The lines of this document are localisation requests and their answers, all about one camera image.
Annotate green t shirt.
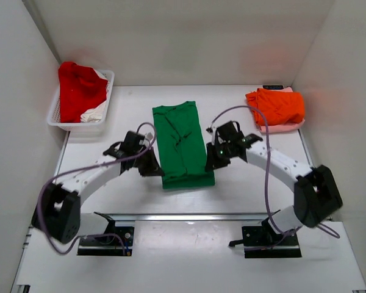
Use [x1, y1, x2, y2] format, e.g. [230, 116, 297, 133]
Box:
[152, 101, 215, 190]

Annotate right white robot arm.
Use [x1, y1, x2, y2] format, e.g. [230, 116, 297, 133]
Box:
[205, 121, 343, 249]

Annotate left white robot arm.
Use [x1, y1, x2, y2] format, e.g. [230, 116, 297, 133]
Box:
[31, 131, 164, 244]

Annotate pink folded t shirt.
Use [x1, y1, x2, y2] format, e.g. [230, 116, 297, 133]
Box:
[259, 86, 306, 134]

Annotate orange folded t shirt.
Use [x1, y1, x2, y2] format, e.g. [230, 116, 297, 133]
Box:
[245, 89, 305, 126]

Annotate white t shirt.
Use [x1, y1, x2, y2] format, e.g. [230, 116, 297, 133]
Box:
[81, 70, 111, 123]

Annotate red t shirt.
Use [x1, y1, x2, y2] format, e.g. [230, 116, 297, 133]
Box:
[58, 62, 108, 123]

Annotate white plastic basket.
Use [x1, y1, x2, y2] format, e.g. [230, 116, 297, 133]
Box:
[46, 69, 115, 136]

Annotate aluminium rail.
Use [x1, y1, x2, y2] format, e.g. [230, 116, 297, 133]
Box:
[105, 213, 268, 222]

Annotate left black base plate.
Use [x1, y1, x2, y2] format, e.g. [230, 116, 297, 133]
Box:
[77, 222, 135, 257]

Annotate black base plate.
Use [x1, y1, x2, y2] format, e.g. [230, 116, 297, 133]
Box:
[242, 226, 302, 259]
[77, 222, 135, 257]

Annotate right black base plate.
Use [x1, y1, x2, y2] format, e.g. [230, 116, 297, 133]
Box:
[242, 226, 302, 259]

